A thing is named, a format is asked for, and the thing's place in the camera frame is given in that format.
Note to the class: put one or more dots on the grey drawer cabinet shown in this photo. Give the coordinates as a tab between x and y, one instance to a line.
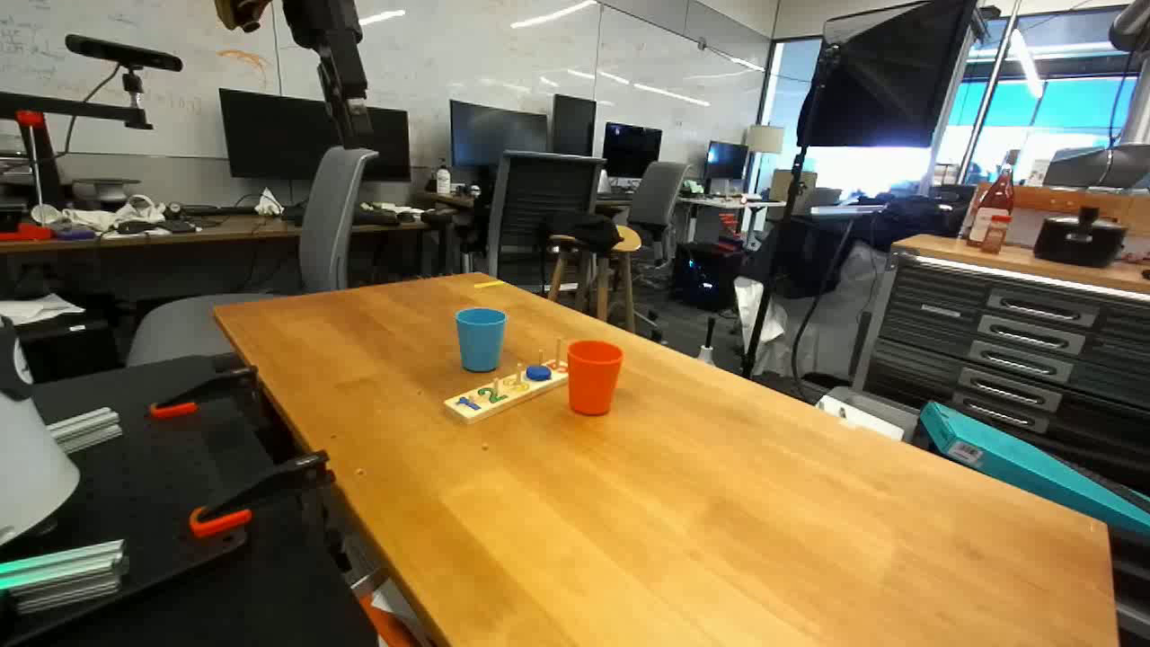
1045	350

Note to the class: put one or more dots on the orange handled clamp front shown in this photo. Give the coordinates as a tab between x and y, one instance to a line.
240	511

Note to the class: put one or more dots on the wooden stool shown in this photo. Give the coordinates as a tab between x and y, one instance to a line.
601	252

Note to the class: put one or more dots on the orange handled clamp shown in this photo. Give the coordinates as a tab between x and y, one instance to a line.
240	511
197	398

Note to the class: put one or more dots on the black camera on stand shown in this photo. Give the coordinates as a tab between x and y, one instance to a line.
132	61

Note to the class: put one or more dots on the black pot on cabinet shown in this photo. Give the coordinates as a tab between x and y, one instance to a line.
1083	240

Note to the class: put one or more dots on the blue puzzle peg piece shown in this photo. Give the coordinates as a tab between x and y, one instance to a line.
540	372

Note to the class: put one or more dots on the grey office chair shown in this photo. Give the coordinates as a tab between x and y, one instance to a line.
187	325

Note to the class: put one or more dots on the red bottle on cabinet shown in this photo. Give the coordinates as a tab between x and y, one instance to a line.
992	214

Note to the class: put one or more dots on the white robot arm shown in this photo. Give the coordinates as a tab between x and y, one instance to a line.
334	34

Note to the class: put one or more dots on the orange plastic cup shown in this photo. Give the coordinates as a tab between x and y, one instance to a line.
594	374

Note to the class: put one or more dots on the wooden number puzzle board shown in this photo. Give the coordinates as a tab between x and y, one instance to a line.
502	393

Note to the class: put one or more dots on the orange handled clamp rear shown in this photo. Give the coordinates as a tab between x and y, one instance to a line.
197	398

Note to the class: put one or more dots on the black computer monitor left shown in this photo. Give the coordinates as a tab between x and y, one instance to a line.
287	138

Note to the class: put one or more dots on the blue plastic cup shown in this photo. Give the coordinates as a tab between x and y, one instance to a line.
480	335

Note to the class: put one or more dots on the teal case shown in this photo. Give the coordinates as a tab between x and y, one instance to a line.
1032	470

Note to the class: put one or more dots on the black softbox light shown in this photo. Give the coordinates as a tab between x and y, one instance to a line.
881	77

